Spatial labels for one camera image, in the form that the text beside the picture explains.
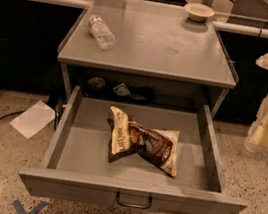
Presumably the brown chip bag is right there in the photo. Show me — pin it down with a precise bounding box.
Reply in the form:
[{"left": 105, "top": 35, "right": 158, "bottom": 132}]
[{"left": 109, "top": 106, "right": 180, "bottom": 177}]

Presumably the grey metal counter cabinet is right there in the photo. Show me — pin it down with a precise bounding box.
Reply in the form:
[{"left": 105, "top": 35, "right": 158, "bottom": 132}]
[{"left": 58, "top": 0, "right": 238, "bottom": 114}]

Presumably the grey open top drawer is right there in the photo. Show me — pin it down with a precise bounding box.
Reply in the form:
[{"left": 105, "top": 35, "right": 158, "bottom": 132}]
[{"left": 19, "top": 89, "right": 247, "bottom": 214}]

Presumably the white bowl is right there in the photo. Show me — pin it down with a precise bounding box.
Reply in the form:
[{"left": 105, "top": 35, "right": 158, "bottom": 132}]
[{"left": 184, "top": 3, "right": 215, "bottom": 22}]

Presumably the white tag in cabinet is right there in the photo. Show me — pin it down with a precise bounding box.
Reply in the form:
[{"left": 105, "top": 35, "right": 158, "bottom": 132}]
[{"left": 113, "top": 83, "right": 131, "bottom": 97}]

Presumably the round grey object in cabinet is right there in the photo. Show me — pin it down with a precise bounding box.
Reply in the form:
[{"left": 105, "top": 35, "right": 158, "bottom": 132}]
[{"left": 87, "top": 77, "right": 106, "bottom": 90}]

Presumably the clear plastic water bottle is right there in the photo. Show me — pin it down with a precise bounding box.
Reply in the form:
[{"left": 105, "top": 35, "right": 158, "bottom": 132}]
[{"left": 88, "top": 15, "right": 116, "bottom": 51}]

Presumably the white paper sheet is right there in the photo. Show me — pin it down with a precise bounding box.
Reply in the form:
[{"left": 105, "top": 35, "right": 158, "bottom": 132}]
[{"left": 10, "top": 101, "right": 55, "bottom": 139}]

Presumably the blue tape floor marker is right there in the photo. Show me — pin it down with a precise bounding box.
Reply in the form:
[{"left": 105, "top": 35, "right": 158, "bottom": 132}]
[{"left": 11, "top": 196, "right": 49, "bottom": 214}]

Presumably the black drawer handle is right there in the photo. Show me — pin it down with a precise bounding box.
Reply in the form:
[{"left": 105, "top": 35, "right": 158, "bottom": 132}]
[{"left": 115, "top": 192, "right": 153, "bottom": 210}]

